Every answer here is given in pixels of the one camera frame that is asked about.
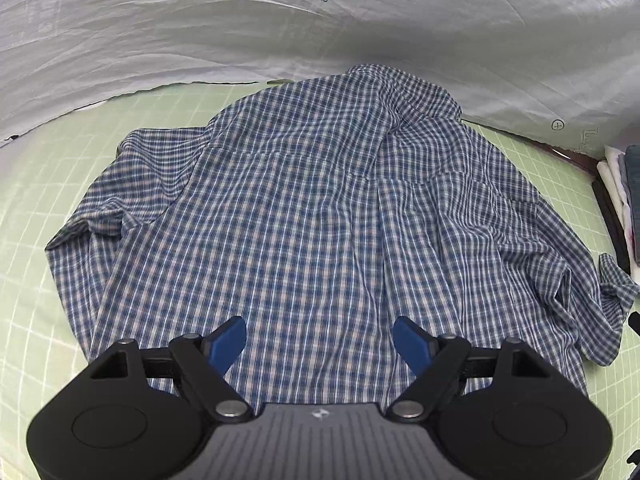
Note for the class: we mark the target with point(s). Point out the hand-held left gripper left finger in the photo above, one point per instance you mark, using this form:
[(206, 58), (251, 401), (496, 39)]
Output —
[(226, 342)]

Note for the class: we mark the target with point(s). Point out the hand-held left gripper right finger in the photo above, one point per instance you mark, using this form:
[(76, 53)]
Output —
[(411, 342)]

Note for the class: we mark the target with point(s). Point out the blue plaid button shirt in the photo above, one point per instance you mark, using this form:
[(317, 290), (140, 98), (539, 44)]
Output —
[(310, 210)]

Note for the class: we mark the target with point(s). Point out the green grid cutting mat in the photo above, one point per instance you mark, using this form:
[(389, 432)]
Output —
[(45, 310)]

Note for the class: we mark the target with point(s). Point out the black folded garment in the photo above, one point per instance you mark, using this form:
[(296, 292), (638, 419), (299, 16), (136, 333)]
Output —
[(610, 225)]

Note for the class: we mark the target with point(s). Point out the white folded garment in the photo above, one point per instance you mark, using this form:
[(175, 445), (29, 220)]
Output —
[(616, 180)]

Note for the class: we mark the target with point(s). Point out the grey carrot print sheet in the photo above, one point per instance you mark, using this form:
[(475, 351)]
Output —
[(250, 35)]

